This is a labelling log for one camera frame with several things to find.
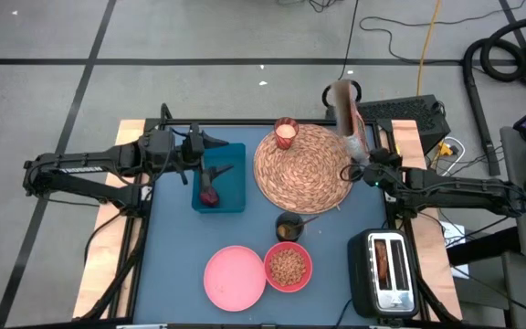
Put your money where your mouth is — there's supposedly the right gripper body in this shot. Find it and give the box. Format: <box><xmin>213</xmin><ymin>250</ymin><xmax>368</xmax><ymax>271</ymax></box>
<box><xmin>362</xmin><ymin>148</ymin><xmax>404</xmax><ymax>188</ymax></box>

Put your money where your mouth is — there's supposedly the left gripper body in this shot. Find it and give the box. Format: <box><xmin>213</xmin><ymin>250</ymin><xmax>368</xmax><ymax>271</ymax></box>
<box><xmin>137</xmin><ymin>122</ymin><xmax>215</xmax><ymax>193</ymax></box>

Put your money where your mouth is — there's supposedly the dark red plum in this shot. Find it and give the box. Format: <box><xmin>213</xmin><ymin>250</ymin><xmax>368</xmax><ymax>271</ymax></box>
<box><xmin>200</xmin><ymin>186</ymin><xmax>221</xmax><ymax>207</ymax></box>

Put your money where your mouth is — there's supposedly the orange Cheerios cereal box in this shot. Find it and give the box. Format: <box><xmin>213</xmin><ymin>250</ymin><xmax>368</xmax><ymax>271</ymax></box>
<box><xmin>329</xmin><ymin>79</ymin><xmax>373</xmax><ymax>166</ymax></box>

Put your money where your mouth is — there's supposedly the black mesh cup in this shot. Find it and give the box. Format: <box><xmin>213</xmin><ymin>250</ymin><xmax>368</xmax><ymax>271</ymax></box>
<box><xmin>275</xmin><ymin>210</ymin><xmax>305</xmax><ymax>243</ymax></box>

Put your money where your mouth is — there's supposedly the toast slice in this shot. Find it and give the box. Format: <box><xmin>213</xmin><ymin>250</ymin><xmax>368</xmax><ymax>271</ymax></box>
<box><xmin>374</xmin><ymin>239</ymin><xmax>390</xmax><ymax>282</ymax></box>

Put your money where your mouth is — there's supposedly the pink plate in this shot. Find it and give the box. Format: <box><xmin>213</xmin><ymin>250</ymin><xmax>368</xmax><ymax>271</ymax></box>
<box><xmin>203</xmin><ymin>245</ymin><xmax>268</xmax><ymax>313</ymax></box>

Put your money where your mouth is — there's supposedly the red bowl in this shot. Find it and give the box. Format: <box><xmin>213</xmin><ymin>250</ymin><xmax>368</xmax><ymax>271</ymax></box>
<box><xmin>263</xmin><ymin>240</ymin><xmax>314</xmax><ymax>294</ymax></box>

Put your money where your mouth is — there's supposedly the teal plastic bin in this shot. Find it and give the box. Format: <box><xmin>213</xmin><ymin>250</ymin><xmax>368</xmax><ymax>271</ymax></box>
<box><xmin>191</xmin><ymin>143</ymin><xmax>248</xmax><ymax>215</ymax></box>

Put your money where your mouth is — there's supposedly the black perforated computer case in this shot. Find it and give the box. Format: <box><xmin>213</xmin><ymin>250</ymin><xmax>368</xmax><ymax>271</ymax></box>
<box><xmin>325</xmin><ymin>94</ymin><xmax>452</xmax><ymax>154</ymax></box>

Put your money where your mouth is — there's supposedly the red glass candle holder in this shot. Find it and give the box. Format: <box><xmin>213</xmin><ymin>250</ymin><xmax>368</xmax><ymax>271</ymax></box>
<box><xmin>273</xmin><ymin>116</ymin><xmax>300</xmax><ymax>151</ymax></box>

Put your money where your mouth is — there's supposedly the round woven placemat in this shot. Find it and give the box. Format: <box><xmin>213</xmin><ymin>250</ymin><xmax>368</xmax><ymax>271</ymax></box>
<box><xmin>253</xmin><ymin>122</ymin><xmax>356</xmax><ymax>215</ymax></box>

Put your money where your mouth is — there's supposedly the white paper sheet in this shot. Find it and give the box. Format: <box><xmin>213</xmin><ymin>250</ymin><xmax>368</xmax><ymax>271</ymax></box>
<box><xmin>440</xmin><ymin>221</ymin><xmax>470</xmax><ymax>280</ymax></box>

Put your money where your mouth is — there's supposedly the black chrome toaster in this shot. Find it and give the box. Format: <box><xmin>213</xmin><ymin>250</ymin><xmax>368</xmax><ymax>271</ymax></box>
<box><xmin>347</xmin><ymin>228</ymin><xmax>420</xmax><ymax>320</ymax></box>

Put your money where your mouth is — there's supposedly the brown cereal rings heap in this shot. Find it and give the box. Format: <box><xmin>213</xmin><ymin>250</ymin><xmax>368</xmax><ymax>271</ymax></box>
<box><xmin>269</xmin><ymin>248</ymin><xmax>308</xmax><ymax>288</ymax></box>

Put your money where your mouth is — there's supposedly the black support bar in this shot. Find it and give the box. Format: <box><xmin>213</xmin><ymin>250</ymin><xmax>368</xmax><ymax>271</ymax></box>
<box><xmin>445</xmin><ymin>226</ymin><xmax>522</xmax><ymax>267</ymax></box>

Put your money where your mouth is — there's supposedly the yellow plug white cable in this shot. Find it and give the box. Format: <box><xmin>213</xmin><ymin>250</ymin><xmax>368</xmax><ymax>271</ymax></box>
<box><xmin>426</xmin><ymin>135</ymin><xmax>467</xmax><ymax>179</ymax></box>

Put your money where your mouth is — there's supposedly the black coiled cable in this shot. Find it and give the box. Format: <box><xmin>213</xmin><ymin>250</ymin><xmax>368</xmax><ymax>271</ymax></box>
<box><xmin>321</xmin><ymin>0</ymin><xmax>363</xmax><ymax>109</ymax></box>

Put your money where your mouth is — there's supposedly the black vacuum hose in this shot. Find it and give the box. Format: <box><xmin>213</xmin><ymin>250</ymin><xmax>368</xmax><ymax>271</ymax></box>
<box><xmin>462</xmin><ymin>16</ymin><xmax>526</xmax><ymax>177</ymax></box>

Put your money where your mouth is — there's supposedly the black toaster cord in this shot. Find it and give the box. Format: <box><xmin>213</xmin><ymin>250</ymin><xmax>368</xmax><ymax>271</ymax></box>
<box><xmin>333</xmin><ymin>299</ymin><xmax>353</xmax><ymax>328</ymax></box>

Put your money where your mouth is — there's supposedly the thin black floor cable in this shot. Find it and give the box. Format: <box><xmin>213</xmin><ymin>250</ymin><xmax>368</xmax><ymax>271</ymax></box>
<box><xmin>358</xmin><ymin>0</ymin><xmax>526</xmax><ymax>65</ymax></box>

